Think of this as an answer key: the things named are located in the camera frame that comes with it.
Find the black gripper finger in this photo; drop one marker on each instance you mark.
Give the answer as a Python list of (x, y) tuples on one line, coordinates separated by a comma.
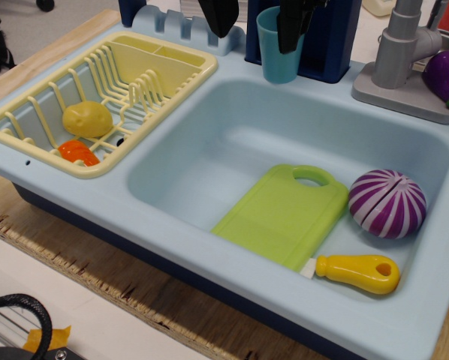
[(220, 15), (293, 21)]

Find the teal plastic cup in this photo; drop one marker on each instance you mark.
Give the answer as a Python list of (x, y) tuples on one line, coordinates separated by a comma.
[(278, 68)]

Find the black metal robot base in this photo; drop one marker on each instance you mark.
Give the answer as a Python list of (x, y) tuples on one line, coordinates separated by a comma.
[(11, 353)]

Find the yellow dish drying rack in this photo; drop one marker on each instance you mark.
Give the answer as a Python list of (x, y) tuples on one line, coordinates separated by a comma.
[(140, 79)]

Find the light blue toy sink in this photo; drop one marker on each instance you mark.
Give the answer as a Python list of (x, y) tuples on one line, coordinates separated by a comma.
[(150, 217)]

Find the cream object at top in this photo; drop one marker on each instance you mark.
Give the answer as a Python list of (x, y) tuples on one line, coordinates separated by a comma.
[(379, 8)]

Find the grey toy faucet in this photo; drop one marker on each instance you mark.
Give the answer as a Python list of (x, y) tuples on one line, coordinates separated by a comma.
[(390, 81)]

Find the purple toy eggplant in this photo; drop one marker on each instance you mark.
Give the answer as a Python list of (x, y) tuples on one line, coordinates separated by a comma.
[(436, 75)]

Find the yellow toy potato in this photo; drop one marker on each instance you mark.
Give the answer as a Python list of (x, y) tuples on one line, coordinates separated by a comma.
[(87, 119)]

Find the black chair caster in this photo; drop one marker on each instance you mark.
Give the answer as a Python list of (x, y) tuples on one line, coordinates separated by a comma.
[(45, 5)]

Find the orange toy carrot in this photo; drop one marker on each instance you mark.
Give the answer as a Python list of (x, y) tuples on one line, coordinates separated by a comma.
[(76, 151)]

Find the green toy cutting board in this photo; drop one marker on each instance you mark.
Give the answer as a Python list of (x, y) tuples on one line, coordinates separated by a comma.
[(286, 215)]

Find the purple striped toy onion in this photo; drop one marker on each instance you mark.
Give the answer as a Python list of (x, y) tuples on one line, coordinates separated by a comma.
[(387, 204)]

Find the yellow handled toy knife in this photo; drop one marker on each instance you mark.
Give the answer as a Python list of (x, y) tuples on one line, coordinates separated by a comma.
[(374, 274)]

